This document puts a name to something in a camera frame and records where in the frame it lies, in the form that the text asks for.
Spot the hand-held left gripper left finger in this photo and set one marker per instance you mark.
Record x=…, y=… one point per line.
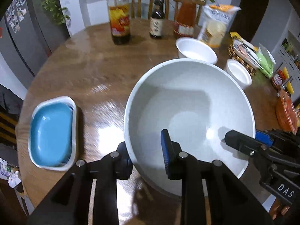
x=121, y=166

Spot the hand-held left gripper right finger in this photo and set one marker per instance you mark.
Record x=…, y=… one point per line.
x=166, y=154

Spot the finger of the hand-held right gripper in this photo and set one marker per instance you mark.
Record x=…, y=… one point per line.
x=243, y=145
x=263, y=137

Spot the large white bowl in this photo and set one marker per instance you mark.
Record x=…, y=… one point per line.
x=187, y=107

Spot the small white bowl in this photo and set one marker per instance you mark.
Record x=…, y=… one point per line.
x=238, y=72

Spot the medium white bowl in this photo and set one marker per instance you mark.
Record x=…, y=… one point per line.
x=196, y=51

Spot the person's right hand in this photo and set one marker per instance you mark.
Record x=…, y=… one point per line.
x=280, y=209

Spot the orange snack packet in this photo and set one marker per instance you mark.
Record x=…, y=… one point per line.
x=287, y=112

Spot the small red-labelled jar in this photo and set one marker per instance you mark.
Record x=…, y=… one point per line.
x=279, y=79

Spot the green packet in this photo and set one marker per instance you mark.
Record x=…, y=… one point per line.
x=266, y=63

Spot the beaded woven basket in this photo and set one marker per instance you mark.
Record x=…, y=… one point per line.
x=243, y=54

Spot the yellow snack packet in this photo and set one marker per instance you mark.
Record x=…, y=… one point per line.
x=236, y=37

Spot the pile of paper clutter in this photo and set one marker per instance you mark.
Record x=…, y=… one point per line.
x=10, y=173

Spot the flour bag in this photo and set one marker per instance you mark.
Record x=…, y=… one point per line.
x=216, y=25

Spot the dark cloth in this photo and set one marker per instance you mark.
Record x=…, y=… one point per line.
x=10, y=112

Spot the dark wooden door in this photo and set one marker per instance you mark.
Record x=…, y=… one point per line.
x=253, y=11

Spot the small dark soy sauce bottle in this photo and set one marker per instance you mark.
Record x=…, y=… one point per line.
x=157, y=23

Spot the orange sauce bottle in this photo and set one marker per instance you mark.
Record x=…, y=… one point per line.
x=185, y=21

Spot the large yellow-capped vinegar bottle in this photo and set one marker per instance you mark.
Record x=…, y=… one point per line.
x=119, y=18

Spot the wooden chair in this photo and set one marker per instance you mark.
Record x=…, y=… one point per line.
x=174, y=4
x=140, y=2

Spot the grey refrigerator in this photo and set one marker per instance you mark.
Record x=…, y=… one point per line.
x=23, y=39

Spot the hanging green vine plant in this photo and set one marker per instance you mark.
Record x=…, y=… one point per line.
x=54, y=2

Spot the group of fridge photo magnets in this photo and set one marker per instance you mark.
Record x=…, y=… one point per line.
x=16, y=14

